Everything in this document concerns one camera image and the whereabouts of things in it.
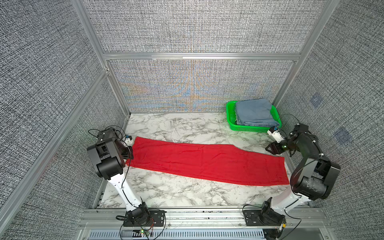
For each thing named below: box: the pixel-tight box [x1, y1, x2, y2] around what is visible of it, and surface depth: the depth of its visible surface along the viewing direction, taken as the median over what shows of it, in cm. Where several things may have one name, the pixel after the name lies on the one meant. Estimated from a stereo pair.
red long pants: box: [126, 137, 290, 186], surface depth 95 cm
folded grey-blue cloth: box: [235, 98, 280, 127], surface depth 115 cm
